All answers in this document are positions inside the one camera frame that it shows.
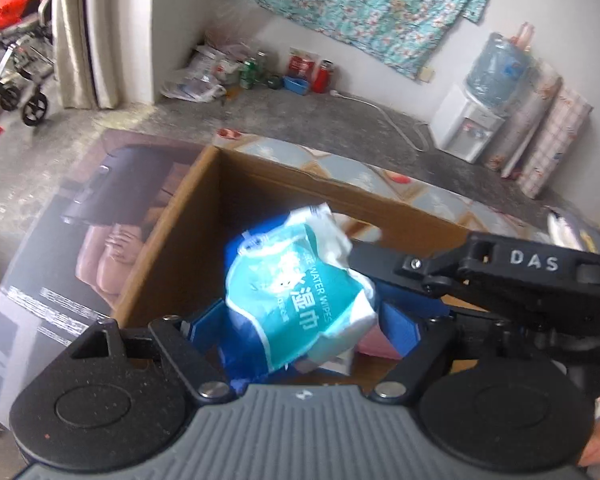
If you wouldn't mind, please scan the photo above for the pink bottle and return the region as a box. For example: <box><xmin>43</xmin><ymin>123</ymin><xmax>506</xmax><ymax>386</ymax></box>
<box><xmin>517</xmin><ymin>22</ymin><xmax>536</xmax><ymax>53</ymax></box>

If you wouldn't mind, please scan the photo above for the large printed cardboard box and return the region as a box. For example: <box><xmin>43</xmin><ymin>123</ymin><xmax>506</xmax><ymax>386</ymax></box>
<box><xmin>0</xmin><ymin>129</ymin><xmax>211</xmax><ymax>411</ymax></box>

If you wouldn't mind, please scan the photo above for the teal wet wipes packet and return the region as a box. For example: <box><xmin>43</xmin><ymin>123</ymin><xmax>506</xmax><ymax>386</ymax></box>
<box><xmin>224</xmin><ymin>202</ymin><xmax>378</xmax><ymax>376</ymax></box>

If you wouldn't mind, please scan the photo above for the checked rolled mat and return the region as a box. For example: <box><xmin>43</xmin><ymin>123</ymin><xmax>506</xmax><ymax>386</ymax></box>
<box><xmin>519</xmin><ymin>85</ymin><xmax>595</xmax><ymax>200</ymax></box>

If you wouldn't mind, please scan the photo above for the beige curtain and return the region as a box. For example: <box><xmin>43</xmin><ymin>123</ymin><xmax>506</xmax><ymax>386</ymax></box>
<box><xmin>52</xmin><ymin>0</ymin><xmax>123</xmax><ymax>110</ymax></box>

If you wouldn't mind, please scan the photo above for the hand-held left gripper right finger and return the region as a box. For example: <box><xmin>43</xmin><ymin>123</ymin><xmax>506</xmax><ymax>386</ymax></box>
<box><xmin>370</xmin><ymin>302</ymin><xmax>453</xmax><ymax>403</ymax></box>

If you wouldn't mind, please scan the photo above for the white water dispenser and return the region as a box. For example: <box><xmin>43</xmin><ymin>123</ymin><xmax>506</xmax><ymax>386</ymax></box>
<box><xmin>428</xmin><ymin>84</ymin><xmax>506</xmax><ymax>163</ymax></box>

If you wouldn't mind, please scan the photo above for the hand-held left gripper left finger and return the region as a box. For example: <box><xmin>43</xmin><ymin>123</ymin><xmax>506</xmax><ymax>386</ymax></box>
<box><xmin>70</xmin><ymin>305</ymin><xmax>233</xmax><ymax>403</ymax></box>

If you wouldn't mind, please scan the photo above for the brown cardboard box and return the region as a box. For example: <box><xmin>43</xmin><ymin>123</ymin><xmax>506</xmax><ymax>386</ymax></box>
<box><xmin>112</xmin><ymin>145</ymin><xmax>481</xmax><ymax>393</ymax></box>

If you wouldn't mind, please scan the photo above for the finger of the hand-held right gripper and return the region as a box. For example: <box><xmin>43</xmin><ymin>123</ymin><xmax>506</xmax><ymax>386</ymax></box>
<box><xmin>350</xmin><ymin>240</ymin><xmax>461</xmax><ymax>303</ymax></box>

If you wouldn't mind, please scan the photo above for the red thermos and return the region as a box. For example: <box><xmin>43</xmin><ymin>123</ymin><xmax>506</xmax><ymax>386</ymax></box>
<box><xmin>314</xmin><ymin>60</ymin><xmax>333</xmax><ymax>92</ymax></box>

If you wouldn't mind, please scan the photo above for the wheelchair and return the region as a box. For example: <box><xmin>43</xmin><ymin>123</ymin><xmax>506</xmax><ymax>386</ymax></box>
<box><xmin>0</xmin><ymin>0</ymin><xmax>56</xmax><ymax>127</ymax></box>

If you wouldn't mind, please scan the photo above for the blue water bottle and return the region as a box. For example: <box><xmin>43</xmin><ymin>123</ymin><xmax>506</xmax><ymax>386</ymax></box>
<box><xmin>467</xmin><ymin>32</ymin><xmax>536</xmax><ymax>110</ymax></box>

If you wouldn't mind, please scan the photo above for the pile of plastic bags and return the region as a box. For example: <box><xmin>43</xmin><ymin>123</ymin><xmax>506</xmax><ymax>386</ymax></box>
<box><xmin>160</xmin><ymin>35</ymin><xmax>251</xmax><ymax>102</ymax></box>

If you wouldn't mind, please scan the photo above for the white power strip cable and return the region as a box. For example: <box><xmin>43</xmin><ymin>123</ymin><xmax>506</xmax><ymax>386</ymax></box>
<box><xmin>330</xmin><ymin>90</ymin><xmax>431</xmax><ymax>152</ymax></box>

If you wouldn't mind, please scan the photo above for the floral rolled mat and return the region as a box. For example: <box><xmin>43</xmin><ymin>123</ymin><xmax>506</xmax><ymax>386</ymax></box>
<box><xmin>485</xmin><ymin>60</ymin><xmax>563</xmax><ymax>176</ymax></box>

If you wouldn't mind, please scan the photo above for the red box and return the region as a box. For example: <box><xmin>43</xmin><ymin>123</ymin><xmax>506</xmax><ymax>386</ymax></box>
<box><xmin>287</xmin><ymin>47</ymin><xmax>317</xmax><ymax>81</ymax></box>

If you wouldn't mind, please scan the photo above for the teal floral wall cloth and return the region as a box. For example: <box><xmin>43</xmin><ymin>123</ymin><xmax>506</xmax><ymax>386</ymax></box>
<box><xmin>212</xmin><ymin>0</ymin><xmax>506</xmax><ymax>80</ymax></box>

